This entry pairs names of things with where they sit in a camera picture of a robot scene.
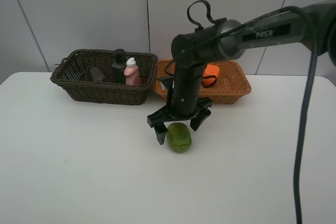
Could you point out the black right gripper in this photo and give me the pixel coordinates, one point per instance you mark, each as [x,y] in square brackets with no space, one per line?
[158,118]

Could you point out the green squishy toy fruit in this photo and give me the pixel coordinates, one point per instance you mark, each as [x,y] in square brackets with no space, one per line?
[179,137]

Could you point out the orange squishy toy fruit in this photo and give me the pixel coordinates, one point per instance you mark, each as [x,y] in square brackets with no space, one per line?
[210,76]

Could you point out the pink bottle white cap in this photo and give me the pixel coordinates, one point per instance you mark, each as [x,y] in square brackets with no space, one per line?
[131,72]

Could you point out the dark green square bottle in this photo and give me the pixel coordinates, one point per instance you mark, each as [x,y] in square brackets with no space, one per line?
[119,65]

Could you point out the translucent purple plastic cup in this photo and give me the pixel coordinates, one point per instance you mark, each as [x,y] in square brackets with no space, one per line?
[96,74]

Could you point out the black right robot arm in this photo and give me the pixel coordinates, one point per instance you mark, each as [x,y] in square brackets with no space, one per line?
[226,40]

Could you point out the light orange wicker basket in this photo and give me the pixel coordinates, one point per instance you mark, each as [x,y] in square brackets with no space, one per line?
[231,85]

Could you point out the dark brown wicker basket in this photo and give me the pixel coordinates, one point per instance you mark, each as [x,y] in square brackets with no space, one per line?
[71,75]

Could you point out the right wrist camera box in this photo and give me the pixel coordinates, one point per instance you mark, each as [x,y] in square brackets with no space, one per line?
[166,82]

